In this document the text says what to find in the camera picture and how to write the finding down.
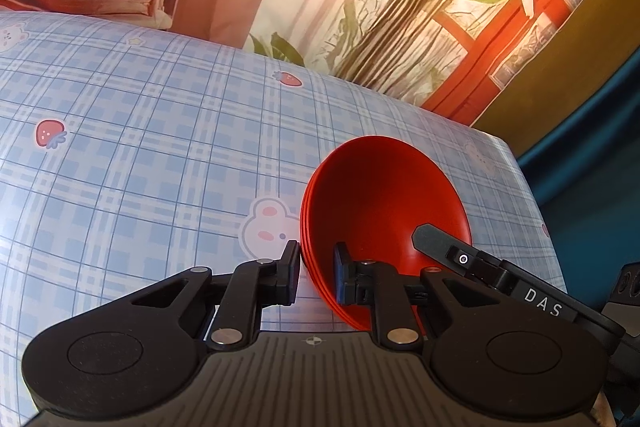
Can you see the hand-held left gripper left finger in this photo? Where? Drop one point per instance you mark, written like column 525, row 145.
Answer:
column 294, row 274

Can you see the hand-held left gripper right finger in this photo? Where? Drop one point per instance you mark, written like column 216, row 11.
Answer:
column 342, row 277

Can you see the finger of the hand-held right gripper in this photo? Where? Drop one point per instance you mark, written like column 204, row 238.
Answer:
column 440, row 243

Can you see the blue curtain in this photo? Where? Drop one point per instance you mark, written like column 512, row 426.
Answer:
column 585, row 187

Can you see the blue checked tablecloth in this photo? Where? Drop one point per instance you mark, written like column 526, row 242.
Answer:
column 150, row 167

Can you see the yellow curtain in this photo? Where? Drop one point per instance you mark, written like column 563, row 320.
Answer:
column 565, row 62

